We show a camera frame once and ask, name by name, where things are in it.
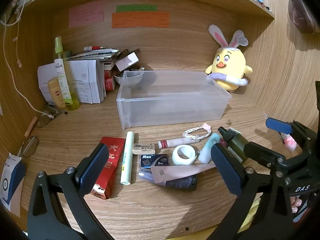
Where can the light green tube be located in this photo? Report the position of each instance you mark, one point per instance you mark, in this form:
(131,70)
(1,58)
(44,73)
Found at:
(127,160)

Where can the mint green bottle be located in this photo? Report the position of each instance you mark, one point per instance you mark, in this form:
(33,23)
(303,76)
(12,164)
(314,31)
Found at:
(208,150)

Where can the pale pink cream tube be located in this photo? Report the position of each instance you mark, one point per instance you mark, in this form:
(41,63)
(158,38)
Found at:
(180,171)

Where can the dark green dropper bottle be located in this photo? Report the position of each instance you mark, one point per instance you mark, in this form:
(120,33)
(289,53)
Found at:
(236,142)

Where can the blue white carton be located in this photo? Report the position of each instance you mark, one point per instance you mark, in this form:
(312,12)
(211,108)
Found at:
(12,180)

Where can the small clear bowl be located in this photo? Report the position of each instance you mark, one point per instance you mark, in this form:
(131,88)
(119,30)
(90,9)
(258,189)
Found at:
(120,78)

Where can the green paper note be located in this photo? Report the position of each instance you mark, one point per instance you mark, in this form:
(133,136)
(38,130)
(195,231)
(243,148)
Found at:
(136,8)

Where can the yellow chick plush bunny ears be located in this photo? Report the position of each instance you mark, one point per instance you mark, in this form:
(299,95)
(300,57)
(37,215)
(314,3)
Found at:
(230,62)

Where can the orange paper note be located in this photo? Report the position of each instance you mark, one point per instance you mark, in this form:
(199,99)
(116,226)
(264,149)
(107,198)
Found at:
(140,20)

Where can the white tape roll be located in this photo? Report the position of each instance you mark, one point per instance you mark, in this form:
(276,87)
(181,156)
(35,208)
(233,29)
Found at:
(190,158)

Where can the yellow-green spray bottle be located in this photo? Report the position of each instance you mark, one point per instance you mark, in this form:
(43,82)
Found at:
(72,103)

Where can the dark spray bottle purple cap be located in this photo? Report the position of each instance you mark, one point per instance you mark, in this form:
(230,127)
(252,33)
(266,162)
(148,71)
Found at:
(185,182)

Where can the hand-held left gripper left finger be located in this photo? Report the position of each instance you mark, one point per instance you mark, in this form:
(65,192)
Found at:
(96,165)

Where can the long red box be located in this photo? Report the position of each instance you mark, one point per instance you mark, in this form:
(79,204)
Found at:
(110,160)

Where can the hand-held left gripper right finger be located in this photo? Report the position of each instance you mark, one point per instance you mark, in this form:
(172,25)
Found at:
(222,170)

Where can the clear plastic bin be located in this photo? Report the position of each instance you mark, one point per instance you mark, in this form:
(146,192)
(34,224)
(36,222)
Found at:
(175,105)

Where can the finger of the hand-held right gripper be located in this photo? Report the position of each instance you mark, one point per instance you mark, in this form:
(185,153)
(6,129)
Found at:
(262,153)
(278,126)

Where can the small red carton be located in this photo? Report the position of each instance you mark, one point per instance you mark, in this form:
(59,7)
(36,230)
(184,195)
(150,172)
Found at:
(110,84)
(110,73)

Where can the stack of books and papers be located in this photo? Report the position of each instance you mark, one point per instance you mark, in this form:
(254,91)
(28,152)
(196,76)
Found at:
(100,53)

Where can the short wooden stick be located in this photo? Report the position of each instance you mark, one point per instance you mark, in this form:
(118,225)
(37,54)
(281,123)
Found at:
(31,126)

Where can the dark brown round object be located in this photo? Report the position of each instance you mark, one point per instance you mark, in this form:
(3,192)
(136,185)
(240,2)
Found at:
(300,15)

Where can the small white cardboard box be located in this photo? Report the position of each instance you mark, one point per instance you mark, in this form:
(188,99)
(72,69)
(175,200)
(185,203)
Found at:
(126,61)

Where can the red white lip balm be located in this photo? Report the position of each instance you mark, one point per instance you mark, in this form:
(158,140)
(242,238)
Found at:
(172,143)

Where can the red white marker pen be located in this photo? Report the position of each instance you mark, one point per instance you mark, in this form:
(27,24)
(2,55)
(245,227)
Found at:
(93,48)

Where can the white folded paper leaflets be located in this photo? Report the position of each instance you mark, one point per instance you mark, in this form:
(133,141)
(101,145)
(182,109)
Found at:
(85,80)

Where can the small blue staples box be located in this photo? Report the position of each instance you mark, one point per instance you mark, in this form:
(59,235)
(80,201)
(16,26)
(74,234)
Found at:
(155,160)

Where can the yellow cloth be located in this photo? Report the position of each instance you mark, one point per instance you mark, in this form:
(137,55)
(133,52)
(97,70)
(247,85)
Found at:
(251,215)

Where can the beige sunscreen bottle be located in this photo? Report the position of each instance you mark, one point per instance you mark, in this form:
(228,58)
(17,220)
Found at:
(56,92)

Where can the person's right hand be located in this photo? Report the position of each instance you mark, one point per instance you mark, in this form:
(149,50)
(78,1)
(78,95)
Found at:
(296,201)

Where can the pink paper note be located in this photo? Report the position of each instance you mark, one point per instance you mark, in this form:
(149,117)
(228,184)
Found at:
(86,15)

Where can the white eraser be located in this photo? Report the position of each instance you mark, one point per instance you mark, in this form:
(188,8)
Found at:
(143,148)

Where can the white tube green print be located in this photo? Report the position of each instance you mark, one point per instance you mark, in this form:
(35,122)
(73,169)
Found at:
(61,75)

